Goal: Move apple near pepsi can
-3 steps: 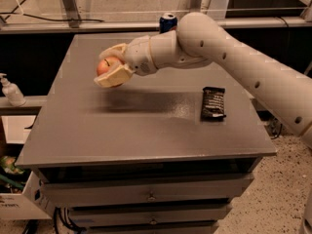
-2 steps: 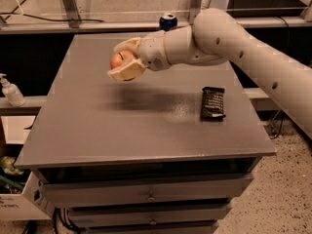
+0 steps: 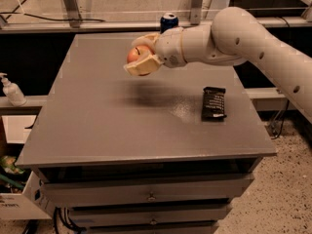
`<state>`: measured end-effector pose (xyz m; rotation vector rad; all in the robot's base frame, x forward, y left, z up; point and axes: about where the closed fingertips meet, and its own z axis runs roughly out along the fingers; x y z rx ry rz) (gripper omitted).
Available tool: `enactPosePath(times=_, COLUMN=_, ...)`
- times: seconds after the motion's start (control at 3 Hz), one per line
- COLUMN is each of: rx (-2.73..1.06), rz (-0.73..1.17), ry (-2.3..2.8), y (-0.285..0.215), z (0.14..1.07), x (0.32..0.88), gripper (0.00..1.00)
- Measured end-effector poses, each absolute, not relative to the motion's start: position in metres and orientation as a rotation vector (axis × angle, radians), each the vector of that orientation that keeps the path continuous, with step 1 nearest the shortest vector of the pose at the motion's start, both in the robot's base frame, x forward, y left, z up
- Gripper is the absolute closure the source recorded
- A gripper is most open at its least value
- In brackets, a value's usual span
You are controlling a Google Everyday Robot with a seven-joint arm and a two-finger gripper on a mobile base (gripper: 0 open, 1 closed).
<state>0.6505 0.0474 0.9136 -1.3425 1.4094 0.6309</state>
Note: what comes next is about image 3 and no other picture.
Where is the top drawer metal knob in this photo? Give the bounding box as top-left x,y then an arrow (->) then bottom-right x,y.
146,191 -> 156,202

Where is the white cardboard box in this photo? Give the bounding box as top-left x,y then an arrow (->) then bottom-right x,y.
0,115 -> 55,220

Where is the blue pepsi can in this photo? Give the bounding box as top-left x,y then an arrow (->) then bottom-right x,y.
160,12 -> 178,33

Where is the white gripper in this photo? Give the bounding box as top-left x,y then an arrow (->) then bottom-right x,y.
124,27 -> 186,76

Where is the red orange apple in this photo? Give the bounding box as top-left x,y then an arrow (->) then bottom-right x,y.
125,45 -> 153,75

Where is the black snack bar wrapper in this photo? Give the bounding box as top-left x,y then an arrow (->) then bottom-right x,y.
201,87 -> 226,121

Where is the white pump bottle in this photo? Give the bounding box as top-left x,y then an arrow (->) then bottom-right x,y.
0,73 -> 26,106

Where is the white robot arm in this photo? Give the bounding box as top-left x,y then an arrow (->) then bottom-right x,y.
124,7 -> 312,122

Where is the black floor cable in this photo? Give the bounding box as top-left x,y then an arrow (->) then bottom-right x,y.
0,0 -> 106,23

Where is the green snack bag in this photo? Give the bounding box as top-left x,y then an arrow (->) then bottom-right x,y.
0,156 -> 24,175

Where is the drawer metal knob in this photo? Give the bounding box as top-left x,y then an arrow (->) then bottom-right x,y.
146,191 -> 156,202
149,218 -> 158,225

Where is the grey drawer cabinet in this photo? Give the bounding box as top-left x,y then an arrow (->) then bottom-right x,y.
18,33 -> 275,234

